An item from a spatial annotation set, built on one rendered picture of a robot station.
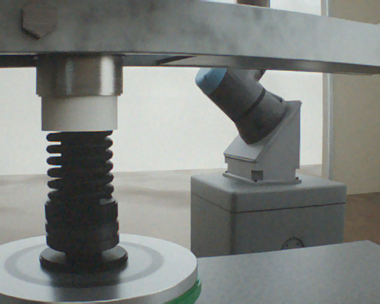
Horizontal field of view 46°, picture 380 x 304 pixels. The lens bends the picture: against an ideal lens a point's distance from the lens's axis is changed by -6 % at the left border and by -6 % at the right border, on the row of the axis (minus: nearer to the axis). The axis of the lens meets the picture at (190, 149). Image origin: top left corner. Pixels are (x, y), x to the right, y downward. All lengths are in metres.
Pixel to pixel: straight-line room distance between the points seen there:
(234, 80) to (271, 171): 0.29
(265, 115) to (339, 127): 4.94
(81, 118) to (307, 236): 1.14
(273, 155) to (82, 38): 1.14
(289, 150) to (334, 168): 4.90
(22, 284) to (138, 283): 0.09
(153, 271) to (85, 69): 0.18
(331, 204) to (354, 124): 5.07
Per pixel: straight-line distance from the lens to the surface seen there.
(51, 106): 0.41
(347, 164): 6.51
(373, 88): 6.76
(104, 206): 0.41
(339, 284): 0.56
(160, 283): 0.39
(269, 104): 1.49
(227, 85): 1.44
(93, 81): 0.40
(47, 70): 0.41
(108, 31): 0.38
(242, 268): 0.61
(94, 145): 0.41
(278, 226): 1.41
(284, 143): 1.48
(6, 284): 0.40
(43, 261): 0.43
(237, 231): 1.35
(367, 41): 0.56
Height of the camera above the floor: 1.06
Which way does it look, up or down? 4 degrees down
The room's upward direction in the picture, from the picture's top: straight up
